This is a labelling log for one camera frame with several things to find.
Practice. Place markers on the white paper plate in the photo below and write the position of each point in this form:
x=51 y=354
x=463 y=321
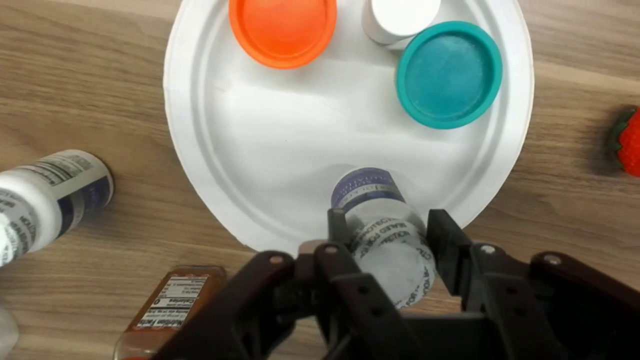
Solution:
x=264 y=147

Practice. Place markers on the white pill bottle purple label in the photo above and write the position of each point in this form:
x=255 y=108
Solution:
x=385 y=234

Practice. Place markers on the small white bottle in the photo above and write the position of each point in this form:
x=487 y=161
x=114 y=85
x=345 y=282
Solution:
x=390 y=22

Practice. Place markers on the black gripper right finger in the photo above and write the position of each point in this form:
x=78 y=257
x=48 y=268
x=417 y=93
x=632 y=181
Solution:
x=501 y=317

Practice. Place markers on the red strawberry plushy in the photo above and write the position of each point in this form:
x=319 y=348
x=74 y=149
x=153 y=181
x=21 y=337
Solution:
x=622 y=140

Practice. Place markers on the teal lid small jar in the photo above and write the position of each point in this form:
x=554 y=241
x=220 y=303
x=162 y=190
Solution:
x=448 y=75

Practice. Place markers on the red cap spice bottle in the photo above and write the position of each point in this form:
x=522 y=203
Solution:
x=173 y=303

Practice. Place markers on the orange lid yellow jar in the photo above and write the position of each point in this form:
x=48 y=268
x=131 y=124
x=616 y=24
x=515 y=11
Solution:
x=282 y=33

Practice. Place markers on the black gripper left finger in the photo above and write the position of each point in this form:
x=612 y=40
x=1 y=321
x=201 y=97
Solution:
x=355 y=315

